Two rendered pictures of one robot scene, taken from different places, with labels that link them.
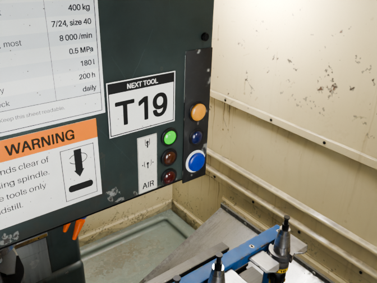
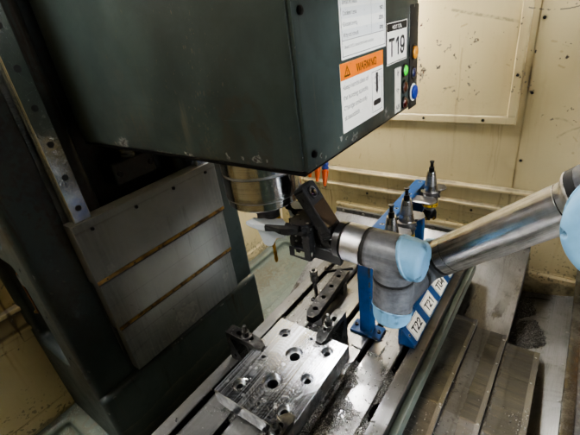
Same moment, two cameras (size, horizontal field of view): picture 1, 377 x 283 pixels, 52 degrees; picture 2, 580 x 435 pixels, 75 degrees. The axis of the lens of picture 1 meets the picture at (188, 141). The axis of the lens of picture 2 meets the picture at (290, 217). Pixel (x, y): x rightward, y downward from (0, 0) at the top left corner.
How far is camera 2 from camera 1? 0.52 m
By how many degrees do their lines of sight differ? 11
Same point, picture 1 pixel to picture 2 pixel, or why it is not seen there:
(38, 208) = (364, 115)
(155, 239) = (284, 258)
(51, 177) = (368, 91)
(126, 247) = (264, 271)
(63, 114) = (373, 44)
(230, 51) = not seen: hidden behind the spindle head
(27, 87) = (363, 22)
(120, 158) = (389, 83)
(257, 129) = not seen: hidden behind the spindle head
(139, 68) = (395, 15)
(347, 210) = (451, 165)
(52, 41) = not seen: outside the picture
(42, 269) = (230, 280)
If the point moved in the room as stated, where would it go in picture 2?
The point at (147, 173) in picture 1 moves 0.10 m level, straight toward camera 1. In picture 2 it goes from (397, 97) to (431, 104)
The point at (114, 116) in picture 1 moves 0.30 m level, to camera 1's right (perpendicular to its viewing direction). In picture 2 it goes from (388, 49) to (528, 25)
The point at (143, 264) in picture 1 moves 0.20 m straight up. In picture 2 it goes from (286, 277) to (280, 245)
